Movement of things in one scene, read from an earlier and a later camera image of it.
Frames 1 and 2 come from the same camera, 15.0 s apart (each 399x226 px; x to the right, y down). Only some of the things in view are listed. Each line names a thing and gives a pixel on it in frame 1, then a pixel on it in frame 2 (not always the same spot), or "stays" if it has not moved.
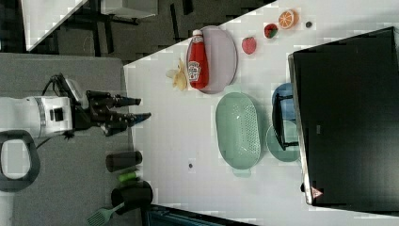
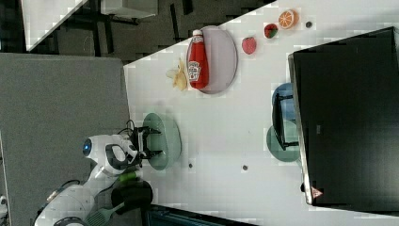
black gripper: [106, 110] -> [137, 137]
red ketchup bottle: [198, 62] stays
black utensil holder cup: [135, 196] stays
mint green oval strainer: [238, 132] -> [168, 141]
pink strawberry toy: [248, 45] stays
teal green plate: [291, 136] stays
